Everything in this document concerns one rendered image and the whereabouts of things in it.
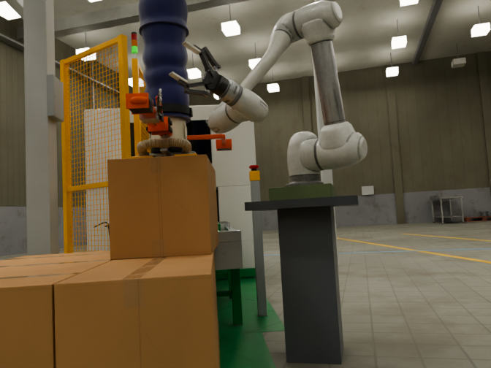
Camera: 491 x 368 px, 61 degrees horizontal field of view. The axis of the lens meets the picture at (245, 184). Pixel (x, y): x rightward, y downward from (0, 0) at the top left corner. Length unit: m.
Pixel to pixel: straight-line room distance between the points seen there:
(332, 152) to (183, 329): 1.15
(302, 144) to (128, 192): 0.85
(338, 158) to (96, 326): 1.27
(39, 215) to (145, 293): 2.20
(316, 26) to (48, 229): 2.24
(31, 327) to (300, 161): 1.35
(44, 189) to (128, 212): 1.59
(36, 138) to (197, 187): 1.85
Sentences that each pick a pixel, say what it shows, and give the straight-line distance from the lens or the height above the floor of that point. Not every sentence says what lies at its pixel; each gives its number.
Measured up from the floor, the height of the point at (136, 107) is 1.06.
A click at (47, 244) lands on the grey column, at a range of 3.25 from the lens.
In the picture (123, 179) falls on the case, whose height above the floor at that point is 0.86.
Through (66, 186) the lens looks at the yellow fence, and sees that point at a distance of 3.78.
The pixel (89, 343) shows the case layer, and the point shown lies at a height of 0.39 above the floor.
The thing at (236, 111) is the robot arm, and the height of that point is 1.10.
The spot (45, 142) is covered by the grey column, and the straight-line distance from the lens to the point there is 3.30.
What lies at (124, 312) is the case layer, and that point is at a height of 0.46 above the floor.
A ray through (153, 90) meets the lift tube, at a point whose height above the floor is 1.28.
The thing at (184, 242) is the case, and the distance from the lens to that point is 1.69.
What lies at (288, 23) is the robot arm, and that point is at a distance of 2.07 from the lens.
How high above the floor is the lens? 0.69
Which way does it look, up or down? 4 degrees up
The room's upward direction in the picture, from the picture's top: 3 degrees counter-clockwise
